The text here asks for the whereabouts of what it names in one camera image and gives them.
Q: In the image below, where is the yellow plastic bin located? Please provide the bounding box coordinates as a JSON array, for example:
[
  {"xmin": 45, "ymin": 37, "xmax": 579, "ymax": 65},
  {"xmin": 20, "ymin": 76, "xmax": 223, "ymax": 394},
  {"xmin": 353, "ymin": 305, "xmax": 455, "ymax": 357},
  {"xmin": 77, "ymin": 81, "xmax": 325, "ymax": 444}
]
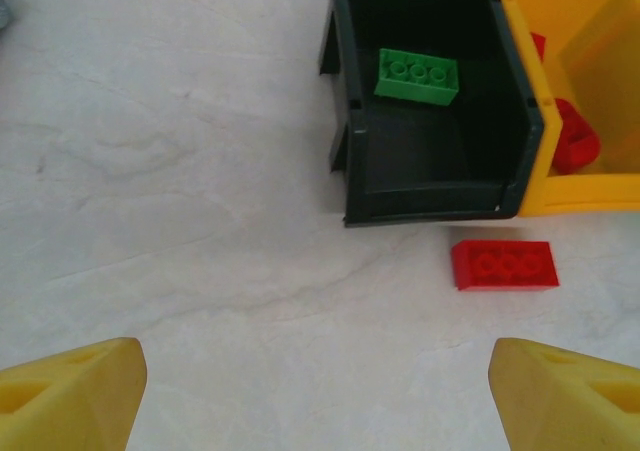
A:
[{"xmin": 492, "ymin": 0, "xmax": 640, "ymax": 218}]

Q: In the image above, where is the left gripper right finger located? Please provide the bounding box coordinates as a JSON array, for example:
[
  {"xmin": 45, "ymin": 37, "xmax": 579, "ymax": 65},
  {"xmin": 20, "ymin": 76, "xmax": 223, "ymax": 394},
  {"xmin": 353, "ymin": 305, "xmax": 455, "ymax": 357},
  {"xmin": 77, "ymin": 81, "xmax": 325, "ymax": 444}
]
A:
[{"xmin": 488, "ymin": 337, "xmax": 640, "ymax": 451}]

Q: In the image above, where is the black plastic bin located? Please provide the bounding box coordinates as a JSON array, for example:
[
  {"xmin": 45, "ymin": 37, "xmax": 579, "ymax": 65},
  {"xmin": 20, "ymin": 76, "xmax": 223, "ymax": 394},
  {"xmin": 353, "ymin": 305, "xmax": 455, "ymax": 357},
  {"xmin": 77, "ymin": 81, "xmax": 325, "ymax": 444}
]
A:
[{"xmin": 318, "ymin": 0, "xmax": 546, "ymax": 229}]

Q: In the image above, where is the red lego brick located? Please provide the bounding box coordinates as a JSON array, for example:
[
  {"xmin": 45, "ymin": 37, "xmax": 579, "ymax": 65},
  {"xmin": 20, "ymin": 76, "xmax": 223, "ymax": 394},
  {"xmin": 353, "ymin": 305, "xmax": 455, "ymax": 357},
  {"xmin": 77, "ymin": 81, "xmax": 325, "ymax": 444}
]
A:
[
  {"xmin": 552, "ymin": 97, "xmax": 601, "ymax": 176},
  {"xmin": 528, "ymin": 30, "xmax": 547, "ymax": 63},
  {"xmin": 450, "ymin": 239, "xmax": 560, "ymax": 292}
]

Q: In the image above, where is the green lego brick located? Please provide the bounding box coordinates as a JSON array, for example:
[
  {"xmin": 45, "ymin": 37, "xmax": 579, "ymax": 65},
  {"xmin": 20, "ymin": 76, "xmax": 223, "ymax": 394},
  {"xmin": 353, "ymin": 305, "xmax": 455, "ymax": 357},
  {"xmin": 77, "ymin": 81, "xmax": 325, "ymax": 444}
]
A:
[{"xmin": 373, "ymin": 47, "xmax": 460, "ymax": 106}]

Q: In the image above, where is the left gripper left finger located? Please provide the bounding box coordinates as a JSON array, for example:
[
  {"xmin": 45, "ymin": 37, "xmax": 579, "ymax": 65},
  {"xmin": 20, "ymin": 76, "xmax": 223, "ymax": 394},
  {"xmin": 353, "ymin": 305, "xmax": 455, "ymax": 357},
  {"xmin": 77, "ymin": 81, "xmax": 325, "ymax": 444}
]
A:
[{"xmin": 0, "ymin": 337, "xmax": 149, "ymax": 451}]

